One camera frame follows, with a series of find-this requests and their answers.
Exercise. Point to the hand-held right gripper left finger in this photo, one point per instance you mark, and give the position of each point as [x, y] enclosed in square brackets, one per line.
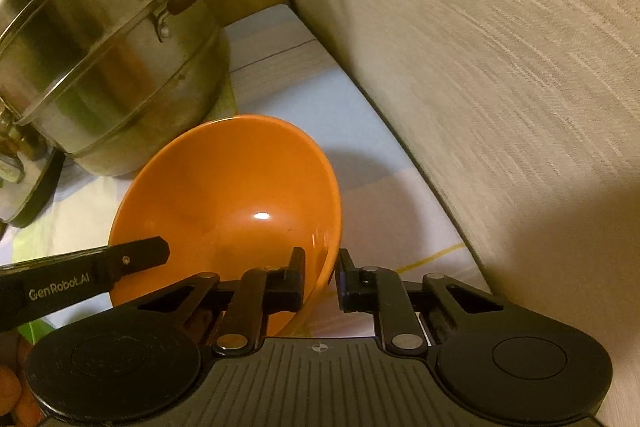
[292, 287]

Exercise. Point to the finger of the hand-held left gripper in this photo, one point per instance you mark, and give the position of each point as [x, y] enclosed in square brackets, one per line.
[142, 254]

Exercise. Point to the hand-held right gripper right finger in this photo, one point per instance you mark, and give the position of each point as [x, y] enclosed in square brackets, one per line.
[347, 289]

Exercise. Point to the orange plastic bowl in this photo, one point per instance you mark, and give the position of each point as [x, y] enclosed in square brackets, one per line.
[230, 197]

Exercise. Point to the person's left hand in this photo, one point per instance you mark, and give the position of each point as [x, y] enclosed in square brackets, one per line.
[10, 389]

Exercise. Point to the stainless steel kettle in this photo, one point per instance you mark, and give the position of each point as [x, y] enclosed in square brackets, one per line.
[22, 187]

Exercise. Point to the checked tablecloth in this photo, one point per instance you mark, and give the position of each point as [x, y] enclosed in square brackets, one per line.
[360, 157]

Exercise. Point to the stainless steel steamer pot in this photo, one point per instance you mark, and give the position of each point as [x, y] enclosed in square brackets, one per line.
[110, 37]

